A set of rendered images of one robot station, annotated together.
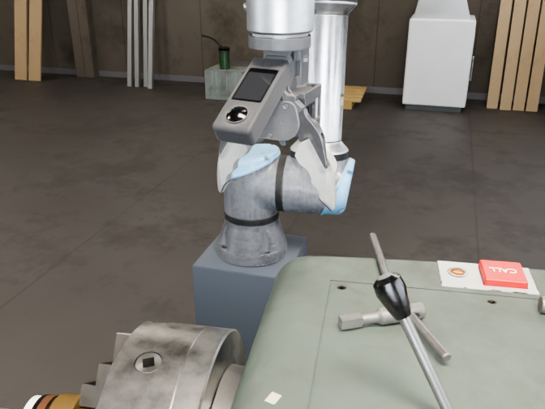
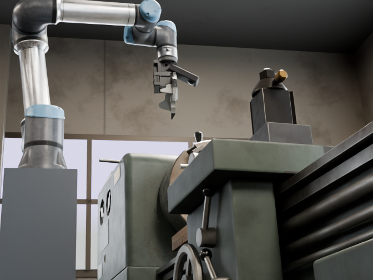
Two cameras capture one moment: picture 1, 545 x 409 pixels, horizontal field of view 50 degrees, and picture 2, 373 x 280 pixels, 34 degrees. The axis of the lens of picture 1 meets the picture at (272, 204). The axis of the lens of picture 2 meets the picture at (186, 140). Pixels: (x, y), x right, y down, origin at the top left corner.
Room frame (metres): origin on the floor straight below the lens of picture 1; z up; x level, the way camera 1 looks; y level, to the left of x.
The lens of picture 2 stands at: (1.55, 1.72, 0.55)
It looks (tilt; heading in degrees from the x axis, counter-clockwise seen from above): 21 degrees up; 242
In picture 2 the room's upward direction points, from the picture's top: 3 degrees counter-clockwise
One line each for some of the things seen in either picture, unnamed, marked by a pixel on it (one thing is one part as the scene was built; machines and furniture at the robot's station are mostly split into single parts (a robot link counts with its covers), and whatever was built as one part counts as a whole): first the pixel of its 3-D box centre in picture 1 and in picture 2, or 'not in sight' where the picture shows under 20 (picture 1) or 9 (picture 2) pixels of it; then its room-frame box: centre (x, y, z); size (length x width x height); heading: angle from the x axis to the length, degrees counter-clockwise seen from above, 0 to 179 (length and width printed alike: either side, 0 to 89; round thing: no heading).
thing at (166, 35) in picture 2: not in sight; (165, 37); (0.68, -0.01, 1.71); 0.09 x 0.08 x 0.11; 169
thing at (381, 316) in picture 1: (382, 316); not in sight; (0.63, -0.14, 1.27); 0.12 x 0.02 x 0.02; 104
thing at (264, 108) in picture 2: not in sight; (272, 116); (0.80, 0.73, 1.07); 0.07 x 0.07 x 0.10; 80
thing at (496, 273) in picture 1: (502, 275); not in sight; (0.75, -0.34, 1.26); 0.06 x 0.06 x 0.02; 80
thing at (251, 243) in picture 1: (251, 230); (43, 163); (1.13, 0.04, 1.15); 0.15 x 0.15 x 0.10
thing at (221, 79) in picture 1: (229, 64); not in sight; (7.60, 0.56, 0.37); 0.78 x 0.65 x 0.75; 164
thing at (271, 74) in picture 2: not in sight; (267, 76); (0.80, 0.74, 1.17); 0.04 x 0.04 x 0.04
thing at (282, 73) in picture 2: not in sight; (278, 78); (0.81, 0.79, 1.13); 0.04 x 0.02 x 0.02; 80
